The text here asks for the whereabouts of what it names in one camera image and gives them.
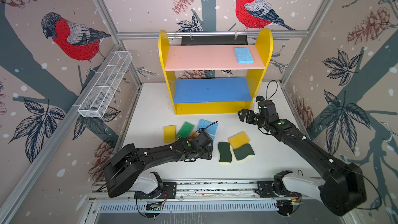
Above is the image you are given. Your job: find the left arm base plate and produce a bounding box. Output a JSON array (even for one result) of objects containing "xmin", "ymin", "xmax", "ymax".
[{"xmin": 134, "ymin": 182, "xmax": 177, "ymax": 200}]

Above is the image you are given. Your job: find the dark green wavy scourer right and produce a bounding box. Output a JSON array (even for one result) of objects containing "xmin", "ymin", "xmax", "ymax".
[{"xmin": 233, "ymin": 144, "xmax": 255, "ymax": 161}]

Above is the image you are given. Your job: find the aluminium front rail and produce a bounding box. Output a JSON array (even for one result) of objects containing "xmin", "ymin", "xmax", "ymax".
[{"xmin": 88, "ymin": 178, "xmax": 347, "ymax": 203}]

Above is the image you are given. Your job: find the dark green wavy scourer left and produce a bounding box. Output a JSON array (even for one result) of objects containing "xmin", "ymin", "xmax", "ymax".
[{"xmin": 218, "ymin": 142, "xmax": 232, "ymax": 163}]

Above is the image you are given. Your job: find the orange topped sponge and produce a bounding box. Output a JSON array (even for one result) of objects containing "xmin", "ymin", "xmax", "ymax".
[{"xmin": 188, "ymin": 133, "xmax": 199, "ymax": 140}]

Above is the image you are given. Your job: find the dark green wavy scourer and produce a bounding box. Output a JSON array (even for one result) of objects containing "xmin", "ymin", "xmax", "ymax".
[
  {"xmin": 233, "ymin": 144, "xmax": 255, "ymax": 161},
  {"xmin": 218, "ymin": 142, "xmax": 232, "ymax": 163}
]

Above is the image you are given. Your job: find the yellow shelf unit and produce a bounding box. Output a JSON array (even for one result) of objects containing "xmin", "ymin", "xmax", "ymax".
[{"xmin": 159, "ymin": 29, "xmax": 274, "ymax": 115}]

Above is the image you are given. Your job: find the black bar behind shelf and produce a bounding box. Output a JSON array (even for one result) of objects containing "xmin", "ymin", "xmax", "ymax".
[{"xmin": 181, "ymin": 36, "xmax": 248, "ymax": 46}]

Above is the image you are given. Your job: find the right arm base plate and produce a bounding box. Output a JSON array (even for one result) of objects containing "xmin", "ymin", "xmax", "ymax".
[{"xmin": 255, "ymin": 180, "xmax": 302, "ymax": 199}]

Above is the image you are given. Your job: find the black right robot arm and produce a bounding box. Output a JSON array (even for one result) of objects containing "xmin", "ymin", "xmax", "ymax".
[{"xmin": 238, "ymin": 96, "xmax": 367, "ymax": 216}]

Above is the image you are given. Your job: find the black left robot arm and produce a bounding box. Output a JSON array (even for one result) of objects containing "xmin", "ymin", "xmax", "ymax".
[{"xmin": 103, "ymin": 129, "xmax": 214, "ymax": 198}]

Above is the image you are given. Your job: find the yellow sponge on scourers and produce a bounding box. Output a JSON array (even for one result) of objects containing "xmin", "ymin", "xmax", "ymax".
[{"xmin": 228, "ymin": 132, "xmax": 250, "ymax": 149}]

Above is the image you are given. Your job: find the white wire mesh basket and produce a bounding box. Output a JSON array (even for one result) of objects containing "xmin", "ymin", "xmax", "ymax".
[{"xmin": 78, "ymin": 51, "xmax": 132, "ymax": 118}]

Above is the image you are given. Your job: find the green topped sponge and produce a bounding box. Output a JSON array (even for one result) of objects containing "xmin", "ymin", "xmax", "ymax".
[{"xmin": 176, "ymin": 122, "xmax": 195, "ymax": 139}]

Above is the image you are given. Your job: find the light blue sponge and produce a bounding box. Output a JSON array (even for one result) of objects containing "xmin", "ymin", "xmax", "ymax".
[
  {"xmin": 197, "ymin": 119, "xmax": 218, "ymax": 136},
  {"xmin": 234, "ymin": 47, "xmax": 254, "ymax": 64},
  {"xmin": 209, "ymin": 134, "xmax": 215, "ymax": 142}
]

